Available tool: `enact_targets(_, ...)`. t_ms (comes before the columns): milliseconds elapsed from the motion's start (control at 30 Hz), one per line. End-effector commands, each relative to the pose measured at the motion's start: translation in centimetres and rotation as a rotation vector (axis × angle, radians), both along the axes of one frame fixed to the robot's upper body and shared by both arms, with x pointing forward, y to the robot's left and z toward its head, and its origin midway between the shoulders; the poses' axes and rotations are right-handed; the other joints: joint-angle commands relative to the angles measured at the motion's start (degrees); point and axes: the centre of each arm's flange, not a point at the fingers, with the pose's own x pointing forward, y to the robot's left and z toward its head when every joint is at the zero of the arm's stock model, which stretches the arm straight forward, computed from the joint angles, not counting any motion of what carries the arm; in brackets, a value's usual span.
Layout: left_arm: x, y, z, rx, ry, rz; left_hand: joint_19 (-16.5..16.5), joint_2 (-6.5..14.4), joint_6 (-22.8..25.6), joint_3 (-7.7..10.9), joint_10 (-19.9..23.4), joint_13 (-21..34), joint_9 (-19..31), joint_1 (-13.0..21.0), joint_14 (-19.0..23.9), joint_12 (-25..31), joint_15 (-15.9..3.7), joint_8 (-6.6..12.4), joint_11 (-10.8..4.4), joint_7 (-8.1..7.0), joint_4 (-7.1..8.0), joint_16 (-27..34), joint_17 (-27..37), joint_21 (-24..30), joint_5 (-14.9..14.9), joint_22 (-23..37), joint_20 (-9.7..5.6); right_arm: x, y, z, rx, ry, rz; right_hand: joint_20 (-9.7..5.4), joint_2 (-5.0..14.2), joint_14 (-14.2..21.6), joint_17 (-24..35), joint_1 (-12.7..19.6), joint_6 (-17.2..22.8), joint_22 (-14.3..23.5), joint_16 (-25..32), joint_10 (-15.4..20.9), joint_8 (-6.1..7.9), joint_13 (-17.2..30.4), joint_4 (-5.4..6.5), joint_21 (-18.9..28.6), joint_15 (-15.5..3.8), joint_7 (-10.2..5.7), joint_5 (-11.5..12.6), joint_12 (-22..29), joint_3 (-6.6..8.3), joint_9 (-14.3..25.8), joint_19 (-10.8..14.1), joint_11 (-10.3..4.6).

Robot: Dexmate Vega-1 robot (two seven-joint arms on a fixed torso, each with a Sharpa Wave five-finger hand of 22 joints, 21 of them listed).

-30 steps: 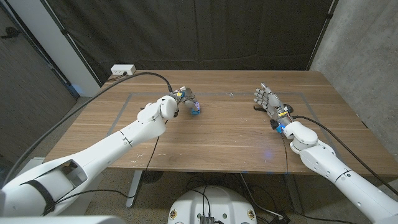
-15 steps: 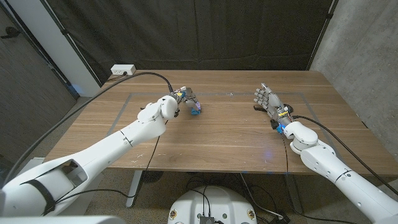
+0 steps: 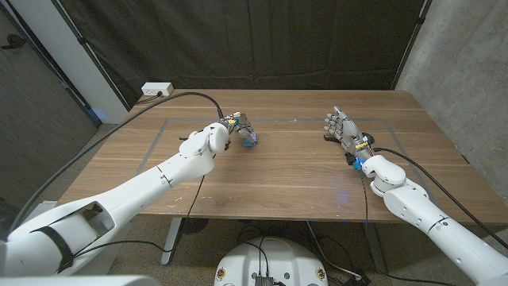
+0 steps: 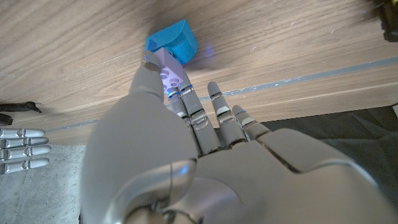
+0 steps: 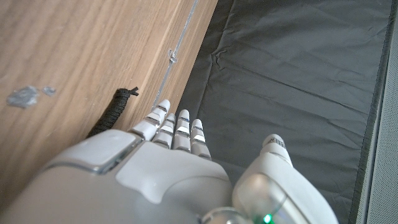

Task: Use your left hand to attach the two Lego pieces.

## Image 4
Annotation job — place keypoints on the grey tape outline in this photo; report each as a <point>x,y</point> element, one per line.
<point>311,76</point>

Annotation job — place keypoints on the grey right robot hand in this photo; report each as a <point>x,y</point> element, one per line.
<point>21,151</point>

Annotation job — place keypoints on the black fabric backdrop curtain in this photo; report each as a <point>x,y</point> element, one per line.
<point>342,130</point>

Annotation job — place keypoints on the blue Lego brick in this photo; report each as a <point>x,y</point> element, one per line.
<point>177,39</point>

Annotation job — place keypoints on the purple Lego brick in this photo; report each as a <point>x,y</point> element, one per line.
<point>170,67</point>

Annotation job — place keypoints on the dark object top right corner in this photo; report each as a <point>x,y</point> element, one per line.
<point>390,23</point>

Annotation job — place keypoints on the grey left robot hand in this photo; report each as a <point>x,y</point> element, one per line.
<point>248,186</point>

